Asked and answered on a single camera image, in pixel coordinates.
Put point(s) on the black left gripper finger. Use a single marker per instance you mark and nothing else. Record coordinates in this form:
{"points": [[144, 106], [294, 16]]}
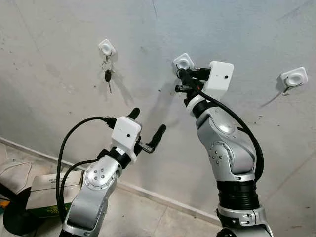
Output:
{"points": [[159, 134], [134, 113]]}

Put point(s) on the white square wall hook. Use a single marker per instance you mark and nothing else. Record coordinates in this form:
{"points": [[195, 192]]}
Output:
{"points": [[295, 77], [106, 48], [183, 60]]}

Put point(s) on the key with black head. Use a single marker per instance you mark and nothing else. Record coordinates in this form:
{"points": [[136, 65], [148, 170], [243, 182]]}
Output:
{"points": [[107, 76]]}

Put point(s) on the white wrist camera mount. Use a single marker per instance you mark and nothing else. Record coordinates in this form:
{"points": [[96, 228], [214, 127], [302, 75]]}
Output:
{"points": [[126, 133], [219, 79]]}

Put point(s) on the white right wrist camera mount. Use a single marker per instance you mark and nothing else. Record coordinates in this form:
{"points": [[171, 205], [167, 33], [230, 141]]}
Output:
{"points": [[219, 79]]}

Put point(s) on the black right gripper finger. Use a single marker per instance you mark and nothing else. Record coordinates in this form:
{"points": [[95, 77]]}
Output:
{"points": [[183, 89], [182, 74]]}

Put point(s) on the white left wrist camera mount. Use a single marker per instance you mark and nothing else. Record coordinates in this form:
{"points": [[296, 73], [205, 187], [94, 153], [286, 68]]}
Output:
{"points": [[126, 133]]}

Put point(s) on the black round stand base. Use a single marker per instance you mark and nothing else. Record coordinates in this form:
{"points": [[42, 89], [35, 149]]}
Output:
{"points": [[19, 219]]}

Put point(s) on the white and green cardboard box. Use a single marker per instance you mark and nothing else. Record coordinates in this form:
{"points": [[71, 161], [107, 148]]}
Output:
{"points": [[49, 190]]}

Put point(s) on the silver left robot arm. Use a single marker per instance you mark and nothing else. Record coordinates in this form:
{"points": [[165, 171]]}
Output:
{"points": [[94, 197]]}

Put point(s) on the white fabric bundle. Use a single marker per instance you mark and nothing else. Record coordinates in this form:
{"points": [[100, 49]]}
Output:
{"points": [[15, 175]]}

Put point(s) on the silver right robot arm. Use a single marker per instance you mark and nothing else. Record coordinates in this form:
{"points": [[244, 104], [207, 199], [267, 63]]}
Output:
{"points": [[227, 148]]}

